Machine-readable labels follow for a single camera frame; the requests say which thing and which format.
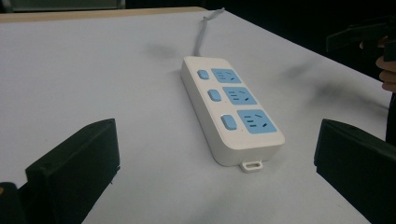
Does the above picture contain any white and blue power strip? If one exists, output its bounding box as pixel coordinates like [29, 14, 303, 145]
[180, 55, 286, 174]

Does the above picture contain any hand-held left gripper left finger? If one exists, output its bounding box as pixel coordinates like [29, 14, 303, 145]
[25, 118, 121, 224]

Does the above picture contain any grey power strip cable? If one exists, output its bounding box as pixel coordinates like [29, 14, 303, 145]
[193, 7, 226, 58]

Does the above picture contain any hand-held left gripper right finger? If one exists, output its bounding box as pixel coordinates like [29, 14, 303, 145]
[313, 119, 396, 224]

